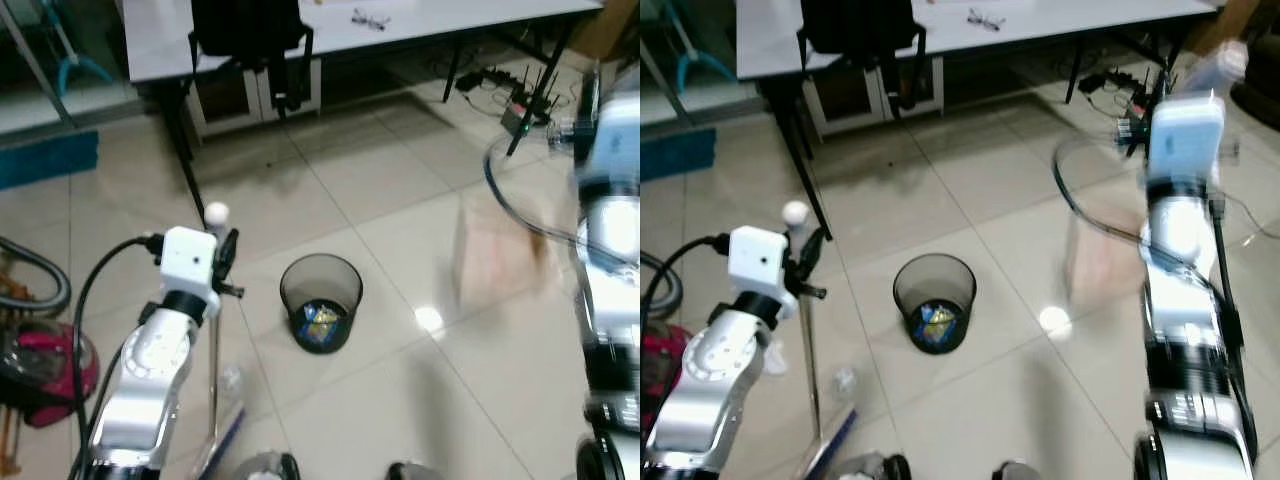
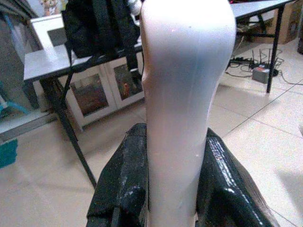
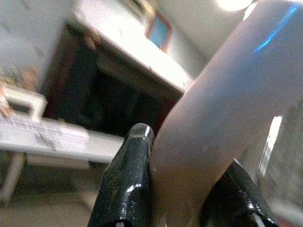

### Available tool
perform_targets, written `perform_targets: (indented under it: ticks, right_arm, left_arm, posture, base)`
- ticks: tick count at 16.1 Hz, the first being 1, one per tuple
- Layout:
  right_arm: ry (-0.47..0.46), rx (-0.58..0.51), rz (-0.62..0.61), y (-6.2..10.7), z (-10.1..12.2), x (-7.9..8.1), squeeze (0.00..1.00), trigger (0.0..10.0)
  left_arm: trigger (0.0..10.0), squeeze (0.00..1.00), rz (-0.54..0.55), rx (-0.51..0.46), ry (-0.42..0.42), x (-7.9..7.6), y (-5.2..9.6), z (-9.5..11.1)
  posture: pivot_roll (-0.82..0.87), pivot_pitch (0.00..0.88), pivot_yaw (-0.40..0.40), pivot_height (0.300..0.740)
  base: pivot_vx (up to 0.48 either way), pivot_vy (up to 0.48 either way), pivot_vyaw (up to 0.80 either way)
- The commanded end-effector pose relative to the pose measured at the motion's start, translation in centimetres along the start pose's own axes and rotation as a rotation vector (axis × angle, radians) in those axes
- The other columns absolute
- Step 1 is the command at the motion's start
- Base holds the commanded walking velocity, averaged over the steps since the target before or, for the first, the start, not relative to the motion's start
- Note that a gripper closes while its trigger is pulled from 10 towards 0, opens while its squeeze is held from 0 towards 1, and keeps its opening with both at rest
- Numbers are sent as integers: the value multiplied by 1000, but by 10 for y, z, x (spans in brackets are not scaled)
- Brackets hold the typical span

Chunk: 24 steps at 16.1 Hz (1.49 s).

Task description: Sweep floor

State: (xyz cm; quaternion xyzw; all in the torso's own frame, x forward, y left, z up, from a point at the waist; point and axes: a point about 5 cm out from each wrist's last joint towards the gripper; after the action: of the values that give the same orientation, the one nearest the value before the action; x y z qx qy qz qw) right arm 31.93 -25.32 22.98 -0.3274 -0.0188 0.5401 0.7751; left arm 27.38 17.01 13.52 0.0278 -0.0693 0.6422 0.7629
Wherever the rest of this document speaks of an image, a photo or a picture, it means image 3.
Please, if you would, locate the dark fireplace with white mantel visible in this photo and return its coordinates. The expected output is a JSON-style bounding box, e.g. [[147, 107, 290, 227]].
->
[[40, 0, 194, 138]]

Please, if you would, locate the white handled basket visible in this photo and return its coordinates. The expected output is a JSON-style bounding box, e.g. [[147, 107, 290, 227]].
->
[[0, 89, 48, 121]]

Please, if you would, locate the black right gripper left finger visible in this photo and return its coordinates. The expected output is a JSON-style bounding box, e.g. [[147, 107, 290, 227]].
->
[[87, 122, 155, 227]]

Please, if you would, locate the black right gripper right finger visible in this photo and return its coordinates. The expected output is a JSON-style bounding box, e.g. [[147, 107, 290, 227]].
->
[[200, 158, 280, 227]]

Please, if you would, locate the white ceiling lamp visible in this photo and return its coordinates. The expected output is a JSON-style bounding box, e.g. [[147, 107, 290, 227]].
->
[[214, 0, 255, 12]]

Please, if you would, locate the white table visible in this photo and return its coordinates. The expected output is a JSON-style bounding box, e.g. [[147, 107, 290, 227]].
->
[[0, 115, 126, 204]]

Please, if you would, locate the red framed picture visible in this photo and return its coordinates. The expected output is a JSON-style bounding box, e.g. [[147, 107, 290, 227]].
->
[[144, 11, 173, 53]]

